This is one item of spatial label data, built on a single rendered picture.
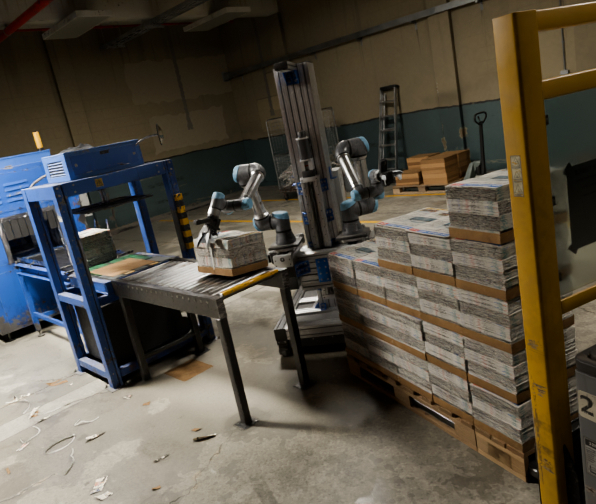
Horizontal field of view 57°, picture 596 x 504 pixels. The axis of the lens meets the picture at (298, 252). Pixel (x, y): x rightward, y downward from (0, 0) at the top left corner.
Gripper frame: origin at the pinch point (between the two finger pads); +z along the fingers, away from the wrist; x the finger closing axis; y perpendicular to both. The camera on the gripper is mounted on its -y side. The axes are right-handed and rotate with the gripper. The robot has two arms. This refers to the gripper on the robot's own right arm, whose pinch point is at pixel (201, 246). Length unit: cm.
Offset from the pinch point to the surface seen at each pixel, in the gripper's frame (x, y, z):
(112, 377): 103, 19, 99
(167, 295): 20.6, -2.0, 33.5
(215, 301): -32.8, -2.4, 32.0
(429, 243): -144, 26, -13
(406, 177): 292, 539, -280
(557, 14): -217, -36, -67
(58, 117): 848, 127, -283
